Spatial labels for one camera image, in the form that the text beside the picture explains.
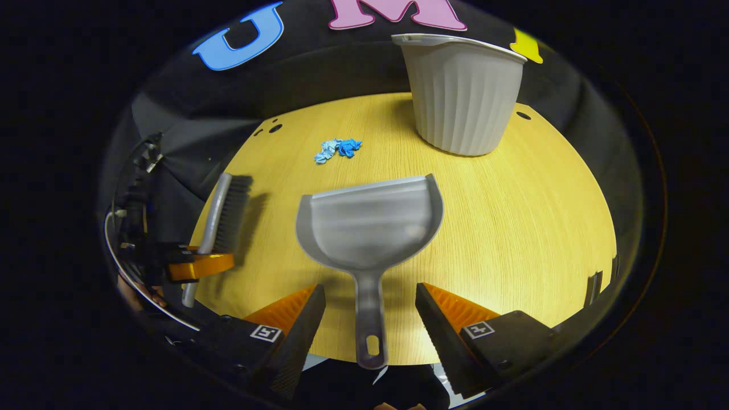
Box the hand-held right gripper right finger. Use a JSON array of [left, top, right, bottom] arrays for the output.
[[415, 282, 570, 399]]

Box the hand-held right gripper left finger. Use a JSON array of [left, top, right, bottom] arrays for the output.
[[188, 284, 327, 399]]

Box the small grey broom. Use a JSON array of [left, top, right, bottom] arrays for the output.
[[181, 173, 253, 308]]

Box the light blue paper trash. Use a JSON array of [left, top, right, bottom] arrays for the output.
[[314, 140, 341, 165]]

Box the grey ribbed garbage bin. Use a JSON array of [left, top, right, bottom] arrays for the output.
[[391, 33, 528, 157]]

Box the wooden desktop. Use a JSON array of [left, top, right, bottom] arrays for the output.
[[188, 91, 619, 365]]

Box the black desk edge bracket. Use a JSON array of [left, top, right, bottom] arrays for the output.
[[585, 255, 620, 308]]

